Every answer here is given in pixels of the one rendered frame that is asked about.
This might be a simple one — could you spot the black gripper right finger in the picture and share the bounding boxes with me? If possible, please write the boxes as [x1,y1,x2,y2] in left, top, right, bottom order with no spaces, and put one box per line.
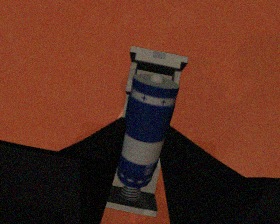
[160,125,280,224]

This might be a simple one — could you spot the blue and grey battery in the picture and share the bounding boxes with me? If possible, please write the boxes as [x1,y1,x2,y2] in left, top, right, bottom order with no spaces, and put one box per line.
[116,73,180,188]

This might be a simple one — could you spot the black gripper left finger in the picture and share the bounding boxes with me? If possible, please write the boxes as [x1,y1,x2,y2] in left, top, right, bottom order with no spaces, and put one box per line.
[0,117,127,224]

